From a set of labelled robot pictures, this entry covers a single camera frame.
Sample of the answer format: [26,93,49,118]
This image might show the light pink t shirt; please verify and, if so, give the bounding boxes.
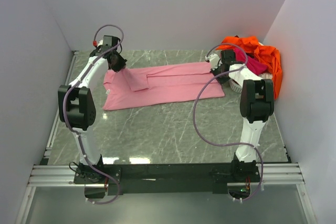
[103,62,213,111]

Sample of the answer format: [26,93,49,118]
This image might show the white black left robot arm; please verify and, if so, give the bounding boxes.
[58,35,127,183]

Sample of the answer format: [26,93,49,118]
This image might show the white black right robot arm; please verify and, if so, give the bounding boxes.
[205,49,274,182]

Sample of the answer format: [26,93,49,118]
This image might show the white plastic laundry basket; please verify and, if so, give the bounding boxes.
[229,79,242,93]

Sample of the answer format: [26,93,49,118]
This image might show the magenta t shirt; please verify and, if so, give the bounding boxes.
[234,48,268,75]

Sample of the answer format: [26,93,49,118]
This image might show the cream white t shirt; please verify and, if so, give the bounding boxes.
[259,72,273,80]

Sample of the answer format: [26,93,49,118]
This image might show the orange t shirt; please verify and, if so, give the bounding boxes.
[216,36,282,99]

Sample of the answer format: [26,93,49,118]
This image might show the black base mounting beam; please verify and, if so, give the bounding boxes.
[73,161,260,196]

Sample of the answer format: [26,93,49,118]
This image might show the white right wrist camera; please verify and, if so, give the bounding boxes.
[205,54,222,71]

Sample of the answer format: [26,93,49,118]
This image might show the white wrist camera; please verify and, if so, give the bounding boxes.
[205,54,222,71]
[92,39,104,48]

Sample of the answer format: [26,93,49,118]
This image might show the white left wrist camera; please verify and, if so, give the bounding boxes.
[92,39,104,48]

